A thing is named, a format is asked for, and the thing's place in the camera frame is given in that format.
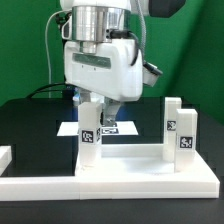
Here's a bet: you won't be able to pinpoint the white desk tabletop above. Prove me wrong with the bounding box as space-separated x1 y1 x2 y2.
75 144 220 199

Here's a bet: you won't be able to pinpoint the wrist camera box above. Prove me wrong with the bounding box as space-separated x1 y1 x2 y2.
143 62 163 87

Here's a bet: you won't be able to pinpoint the white cable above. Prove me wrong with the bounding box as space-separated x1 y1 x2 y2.
44 9 73 98

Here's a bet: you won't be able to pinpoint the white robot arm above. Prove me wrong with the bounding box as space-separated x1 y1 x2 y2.
60 0 186 126

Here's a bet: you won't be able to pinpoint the white U-shaped fixture frame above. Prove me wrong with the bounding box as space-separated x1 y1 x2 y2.
0 143 221 202

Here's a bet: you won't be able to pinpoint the black cables on table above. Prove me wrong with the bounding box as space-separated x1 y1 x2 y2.
26 81 75 100

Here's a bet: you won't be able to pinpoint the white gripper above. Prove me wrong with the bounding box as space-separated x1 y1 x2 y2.
64 39 143 125

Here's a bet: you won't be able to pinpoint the sheet of fiducial markers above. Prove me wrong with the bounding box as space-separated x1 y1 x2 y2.
57 121 138 136

